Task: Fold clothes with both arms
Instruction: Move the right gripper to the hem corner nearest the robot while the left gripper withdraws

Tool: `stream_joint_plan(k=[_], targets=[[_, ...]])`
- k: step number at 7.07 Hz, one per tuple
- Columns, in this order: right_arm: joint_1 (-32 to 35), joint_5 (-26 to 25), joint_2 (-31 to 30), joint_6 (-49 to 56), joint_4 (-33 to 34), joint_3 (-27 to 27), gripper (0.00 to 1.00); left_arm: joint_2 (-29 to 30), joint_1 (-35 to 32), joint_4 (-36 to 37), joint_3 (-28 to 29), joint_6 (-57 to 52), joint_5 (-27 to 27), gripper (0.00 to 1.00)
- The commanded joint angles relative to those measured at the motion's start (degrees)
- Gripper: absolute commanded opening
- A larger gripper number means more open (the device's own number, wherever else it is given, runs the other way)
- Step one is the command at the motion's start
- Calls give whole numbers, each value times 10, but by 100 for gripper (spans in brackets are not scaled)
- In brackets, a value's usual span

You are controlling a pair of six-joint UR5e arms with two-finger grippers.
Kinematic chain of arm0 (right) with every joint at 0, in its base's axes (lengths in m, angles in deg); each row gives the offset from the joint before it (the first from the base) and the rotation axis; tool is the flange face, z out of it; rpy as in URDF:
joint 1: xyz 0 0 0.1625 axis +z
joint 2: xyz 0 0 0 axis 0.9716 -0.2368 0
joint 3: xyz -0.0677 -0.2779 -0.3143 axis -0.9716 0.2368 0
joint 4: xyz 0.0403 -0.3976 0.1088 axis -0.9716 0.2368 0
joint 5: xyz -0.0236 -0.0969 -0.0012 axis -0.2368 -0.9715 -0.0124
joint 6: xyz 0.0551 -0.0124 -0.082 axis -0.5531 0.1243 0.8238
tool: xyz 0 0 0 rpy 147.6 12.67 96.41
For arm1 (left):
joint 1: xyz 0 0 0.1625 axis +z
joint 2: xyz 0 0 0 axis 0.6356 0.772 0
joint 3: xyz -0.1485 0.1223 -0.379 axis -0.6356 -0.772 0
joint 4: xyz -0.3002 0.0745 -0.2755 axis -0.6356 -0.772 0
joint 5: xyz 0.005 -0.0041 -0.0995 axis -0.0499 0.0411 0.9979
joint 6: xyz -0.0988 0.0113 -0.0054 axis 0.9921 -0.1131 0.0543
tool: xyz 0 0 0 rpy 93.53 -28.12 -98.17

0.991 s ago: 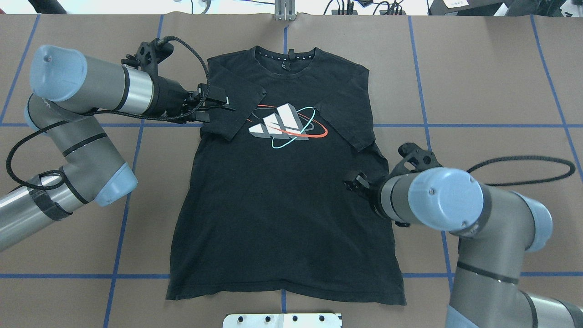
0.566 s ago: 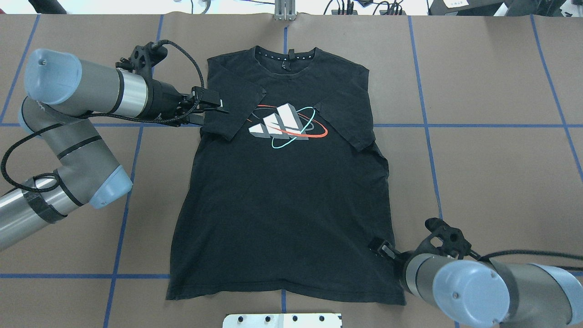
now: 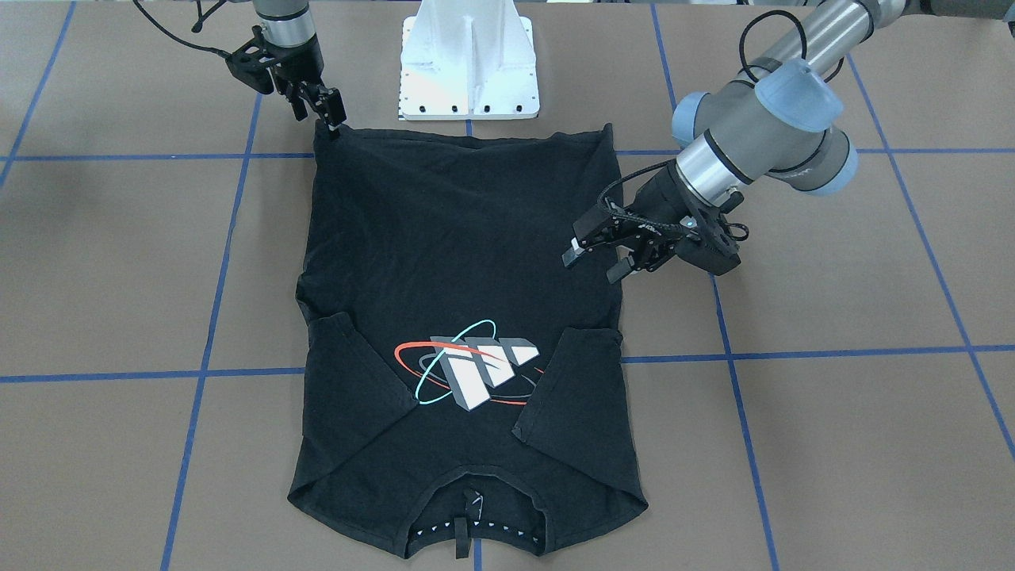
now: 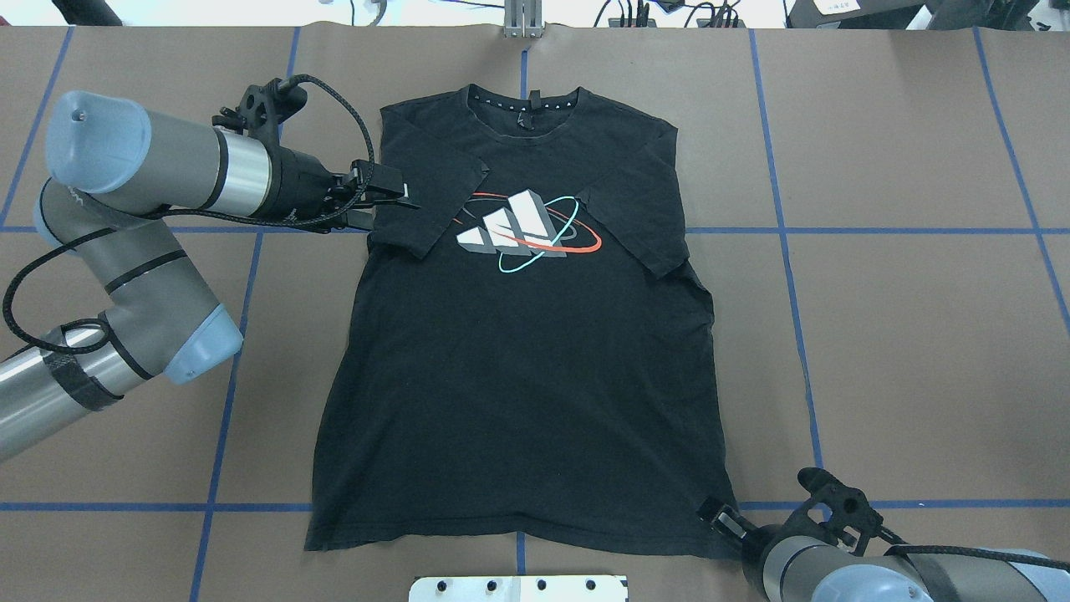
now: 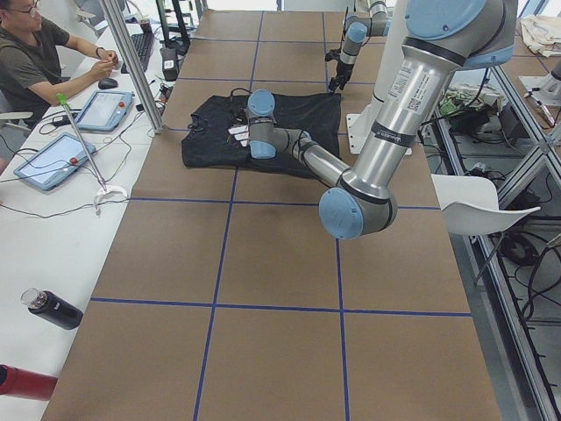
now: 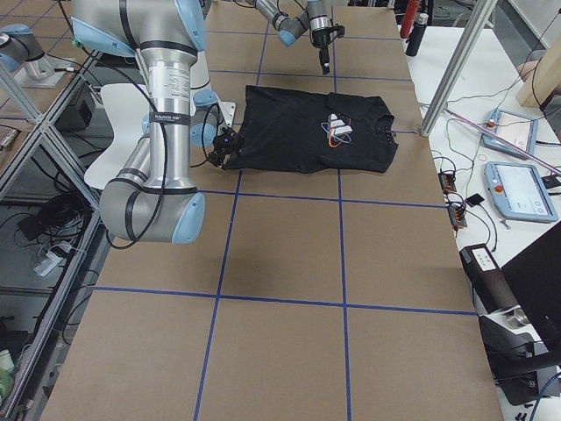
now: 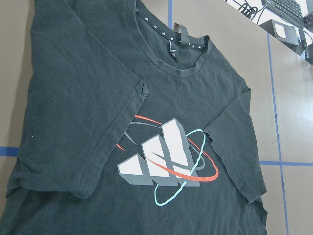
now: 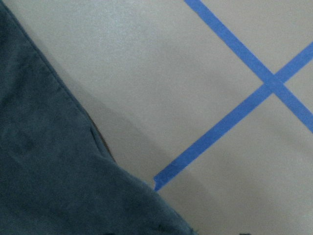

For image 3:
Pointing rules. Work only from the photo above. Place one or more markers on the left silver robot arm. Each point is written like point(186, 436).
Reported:
point(775, 118)

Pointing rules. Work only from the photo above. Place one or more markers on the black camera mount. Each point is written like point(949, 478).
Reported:
point(251, 63)
point(713, 244)

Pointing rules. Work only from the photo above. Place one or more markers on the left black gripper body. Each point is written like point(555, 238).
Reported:
point(657, 201)

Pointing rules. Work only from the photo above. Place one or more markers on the black graphic t-shirt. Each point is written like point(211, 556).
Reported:
point(460, 382)

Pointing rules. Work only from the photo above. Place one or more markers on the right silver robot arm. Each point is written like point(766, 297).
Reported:
point(288, 24)

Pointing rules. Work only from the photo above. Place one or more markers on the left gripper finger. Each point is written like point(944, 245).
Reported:
point(648, 255)
point(599, 229)

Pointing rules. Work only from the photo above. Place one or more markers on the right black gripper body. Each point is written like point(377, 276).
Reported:
point(302, 70)

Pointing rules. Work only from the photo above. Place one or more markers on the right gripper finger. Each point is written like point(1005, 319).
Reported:
point(329, 106)
point(297, 97)

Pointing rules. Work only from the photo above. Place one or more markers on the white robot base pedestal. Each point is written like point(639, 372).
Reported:
point(468, 61)

